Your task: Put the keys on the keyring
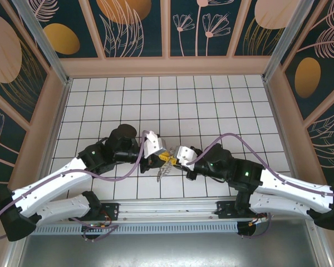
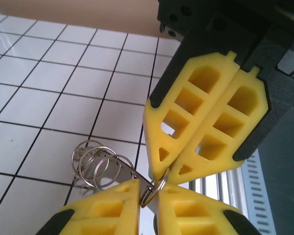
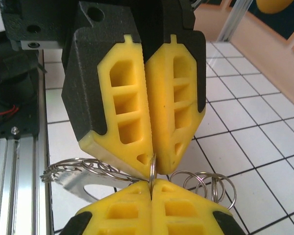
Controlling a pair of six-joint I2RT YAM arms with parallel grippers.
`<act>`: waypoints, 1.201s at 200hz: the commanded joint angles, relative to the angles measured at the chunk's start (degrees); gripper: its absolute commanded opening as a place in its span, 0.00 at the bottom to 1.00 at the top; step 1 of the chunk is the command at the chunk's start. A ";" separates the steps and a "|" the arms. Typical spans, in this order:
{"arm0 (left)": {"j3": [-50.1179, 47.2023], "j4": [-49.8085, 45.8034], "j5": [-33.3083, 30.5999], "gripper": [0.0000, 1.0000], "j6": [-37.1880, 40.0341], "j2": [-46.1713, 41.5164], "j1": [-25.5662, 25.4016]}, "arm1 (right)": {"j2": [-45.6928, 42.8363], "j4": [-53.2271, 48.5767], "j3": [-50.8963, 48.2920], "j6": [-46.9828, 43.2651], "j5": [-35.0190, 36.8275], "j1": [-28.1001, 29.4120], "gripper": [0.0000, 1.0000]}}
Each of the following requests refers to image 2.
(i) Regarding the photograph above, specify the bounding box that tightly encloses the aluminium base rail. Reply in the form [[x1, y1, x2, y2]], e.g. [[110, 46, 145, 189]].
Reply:
[[188, 168, 245, 213]]

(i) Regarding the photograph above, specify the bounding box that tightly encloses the grey metal panel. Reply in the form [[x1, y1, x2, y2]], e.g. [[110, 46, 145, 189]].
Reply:
[[257, 102, 294, 235]]

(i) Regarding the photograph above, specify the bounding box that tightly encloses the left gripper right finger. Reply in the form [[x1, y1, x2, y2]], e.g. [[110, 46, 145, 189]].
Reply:
[[153, 182, 263, 235]]

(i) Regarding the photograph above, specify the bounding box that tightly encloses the slotted grey cable duct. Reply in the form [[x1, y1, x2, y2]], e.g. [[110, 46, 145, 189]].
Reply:
[[241, 153, 279, 235]]

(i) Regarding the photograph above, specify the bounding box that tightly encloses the silver metal key ring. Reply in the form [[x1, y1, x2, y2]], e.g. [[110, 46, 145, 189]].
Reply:
[[95, 154, 135, 191], [79, 146, 120, 188], [154, 167, 171, 195], [72, 139, 106, 183], [139, 180, 154, 207]]

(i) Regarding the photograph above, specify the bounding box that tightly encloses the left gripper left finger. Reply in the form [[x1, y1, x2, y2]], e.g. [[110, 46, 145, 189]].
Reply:
[[35, 178, 141, 235]]

